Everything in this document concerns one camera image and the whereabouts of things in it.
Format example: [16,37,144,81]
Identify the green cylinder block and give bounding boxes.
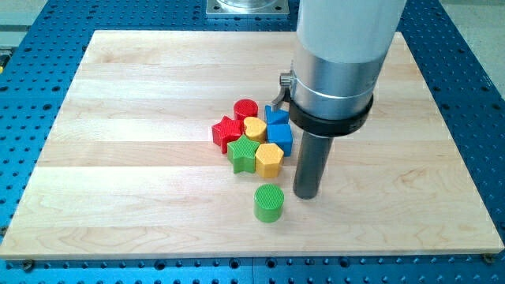
[253,184,284,222]

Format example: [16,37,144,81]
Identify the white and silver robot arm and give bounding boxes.
[291,0,406,120]

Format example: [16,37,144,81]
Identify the yellow heart block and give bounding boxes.
[244,117,267,144]

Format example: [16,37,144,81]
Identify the green star block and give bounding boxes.
[227,135,260,174]

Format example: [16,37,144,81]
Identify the yellow hexagon block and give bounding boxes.
[255,143,284,178]

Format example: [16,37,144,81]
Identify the red star block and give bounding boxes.
[211,116,244,154]

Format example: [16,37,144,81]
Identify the blue cube block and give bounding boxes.
[267,124,293,157]

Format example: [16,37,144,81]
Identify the blue triangle block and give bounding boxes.
[264,105,289,125]

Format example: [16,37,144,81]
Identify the red cylinder block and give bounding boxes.
[233,99,258,120]

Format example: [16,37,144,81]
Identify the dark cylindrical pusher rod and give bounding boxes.
[293,131,333,200]

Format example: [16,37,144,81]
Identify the light wooden board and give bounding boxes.
[1,31,503,260]

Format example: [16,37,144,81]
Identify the black clamp ring with lever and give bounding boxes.
[270,71,374,139]

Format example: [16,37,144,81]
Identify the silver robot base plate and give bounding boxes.
[206,0,290,16]

